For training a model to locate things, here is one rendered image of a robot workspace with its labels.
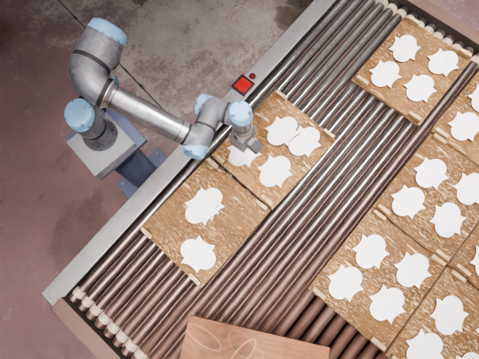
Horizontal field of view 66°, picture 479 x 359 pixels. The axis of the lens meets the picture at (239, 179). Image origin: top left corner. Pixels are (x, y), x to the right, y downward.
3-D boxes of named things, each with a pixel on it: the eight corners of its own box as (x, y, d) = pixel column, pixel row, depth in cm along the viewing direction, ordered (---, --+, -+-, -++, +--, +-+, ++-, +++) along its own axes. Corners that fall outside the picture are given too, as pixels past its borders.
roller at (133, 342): (122, 347, 146) (118, 350, 141) (407, 16, 178) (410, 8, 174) (131, 356, 145) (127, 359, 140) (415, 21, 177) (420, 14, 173)
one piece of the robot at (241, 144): (253, 149, 129) (253, 163, 144) (267, 129, 130) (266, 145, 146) (225, 130, 131) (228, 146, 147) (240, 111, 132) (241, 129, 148)
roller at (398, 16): (114, 338, 147) (109, 340, 142) (398, 10, 179) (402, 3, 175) (122, 347, 146) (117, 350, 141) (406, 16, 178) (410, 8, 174)
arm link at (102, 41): (77, 104, 154) (68, 47, 104) (93, 73, 158) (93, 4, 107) (105, 117, 158) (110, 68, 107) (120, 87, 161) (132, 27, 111)
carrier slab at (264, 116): (211, 156, 160) (211, 154, 158) (275, 91, 166) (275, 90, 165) (272, 210, 152) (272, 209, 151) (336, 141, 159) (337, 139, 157)
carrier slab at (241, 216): (140, 229, 153) (139, 229, 151) (208, 157, 159) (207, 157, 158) (202, 288, 146) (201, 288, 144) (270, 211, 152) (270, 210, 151)
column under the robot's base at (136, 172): (116, 184, 254) (48, 137, 170) (158, 147, 260) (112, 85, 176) (151, 224, 246) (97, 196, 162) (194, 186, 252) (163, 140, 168)
